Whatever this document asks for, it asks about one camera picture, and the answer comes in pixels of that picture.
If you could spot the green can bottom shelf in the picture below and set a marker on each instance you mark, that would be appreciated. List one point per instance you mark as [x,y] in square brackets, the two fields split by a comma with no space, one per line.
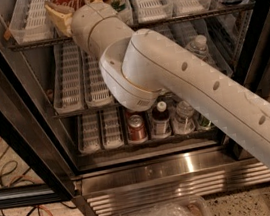
[204,123]

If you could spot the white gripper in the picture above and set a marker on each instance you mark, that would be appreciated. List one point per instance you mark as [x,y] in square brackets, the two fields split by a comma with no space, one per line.
[82,21]

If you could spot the clear water bottle shelf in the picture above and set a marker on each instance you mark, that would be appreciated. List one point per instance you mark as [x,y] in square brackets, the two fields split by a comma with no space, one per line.
[198,46]
[183,122]

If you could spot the red can bottom front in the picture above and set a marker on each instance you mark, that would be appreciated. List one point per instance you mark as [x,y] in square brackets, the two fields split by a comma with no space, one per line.
[136,128]

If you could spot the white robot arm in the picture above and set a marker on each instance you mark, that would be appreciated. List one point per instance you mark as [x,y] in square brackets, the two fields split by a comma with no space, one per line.
[137,65]

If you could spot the clear water bottle bottom shelf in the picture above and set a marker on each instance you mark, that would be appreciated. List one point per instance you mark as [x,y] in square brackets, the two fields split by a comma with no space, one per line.
[183,122]

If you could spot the stainless steel fridge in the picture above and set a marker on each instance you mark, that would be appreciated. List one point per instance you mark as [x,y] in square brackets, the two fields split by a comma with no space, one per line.
[58,115]

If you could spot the clear water bottle middle shelf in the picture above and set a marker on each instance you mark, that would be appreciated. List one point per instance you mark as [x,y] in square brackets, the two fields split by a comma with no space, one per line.
[198,46]

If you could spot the dark brown drink bottle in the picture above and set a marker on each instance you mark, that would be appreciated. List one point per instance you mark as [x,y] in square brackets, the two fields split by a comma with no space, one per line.
[160,121]

